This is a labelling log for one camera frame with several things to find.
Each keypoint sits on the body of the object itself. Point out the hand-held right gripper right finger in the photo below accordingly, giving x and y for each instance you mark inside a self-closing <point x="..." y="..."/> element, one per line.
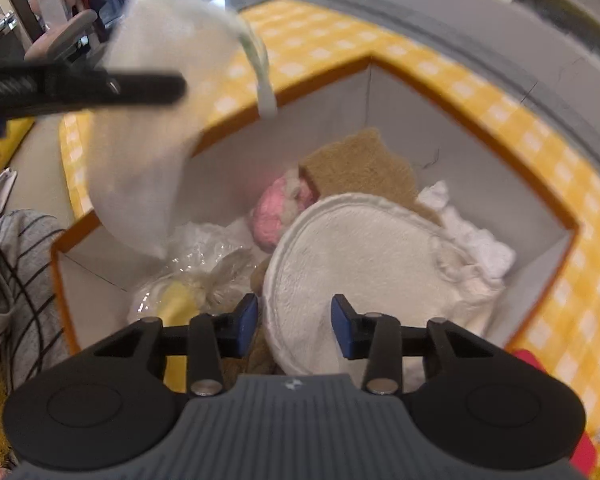
<point x="342" y="327"/>

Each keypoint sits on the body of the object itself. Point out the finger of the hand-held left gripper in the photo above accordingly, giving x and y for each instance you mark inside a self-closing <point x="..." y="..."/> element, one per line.
<point x="80" y="89"/>

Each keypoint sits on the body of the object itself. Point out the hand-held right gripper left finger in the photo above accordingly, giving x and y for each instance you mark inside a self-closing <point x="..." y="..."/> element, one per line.
<point x="247" y="325"/>

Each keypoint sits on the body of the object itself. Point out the round white terry pad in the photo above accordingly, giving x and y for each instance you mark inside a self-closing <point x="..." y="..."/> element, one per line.
<point x="360" y="260"/>

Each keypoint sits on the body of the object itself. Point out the white terry mitt with loop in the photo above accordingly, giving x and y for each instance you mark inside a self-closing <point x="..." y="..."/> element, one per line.
<point x="160" y="160"/>

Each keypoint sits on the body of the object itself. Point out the cream and pink knit scrubber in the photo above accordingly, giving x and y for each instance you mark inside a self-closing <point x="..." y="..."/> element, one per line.
<point x="275" y="215"/>

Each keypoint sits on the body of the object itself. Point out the orange storage box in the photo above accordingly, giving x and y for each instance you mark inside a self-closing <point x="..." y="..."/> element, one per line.
<point x="480" y="185"/>

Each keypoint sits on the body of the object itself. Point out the pink office chair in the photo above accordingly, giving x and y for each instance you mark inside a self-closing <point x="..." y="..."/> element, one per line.
<point x="62" y="35"/>

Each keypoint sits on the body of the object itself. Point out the clear plastic bag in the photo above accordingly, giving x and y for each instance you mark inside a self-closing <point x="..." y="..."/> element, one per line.
<point x="205" y="260"/>

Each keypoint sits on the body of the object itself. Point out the crumpled white tissue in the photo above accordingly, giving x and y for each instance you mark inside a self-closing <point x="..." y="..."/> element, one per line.
<point x="470" y="240"/>

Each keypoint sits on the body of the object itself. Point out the brown sponge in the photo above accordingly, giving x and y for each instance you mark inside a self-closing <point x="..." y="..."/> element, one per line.
<point x="365" y="165"/>

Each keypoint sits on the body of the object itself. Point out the person's striped clothing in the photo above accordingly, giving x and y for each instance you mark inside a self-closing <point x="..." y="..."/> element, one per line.
<point x="20" y="300"/>

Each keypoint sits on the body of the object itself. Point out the yellow checkered tablecloth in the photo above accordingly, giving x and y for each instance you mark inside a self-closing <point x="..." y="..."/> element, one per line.
<point x="570" y="170"/>

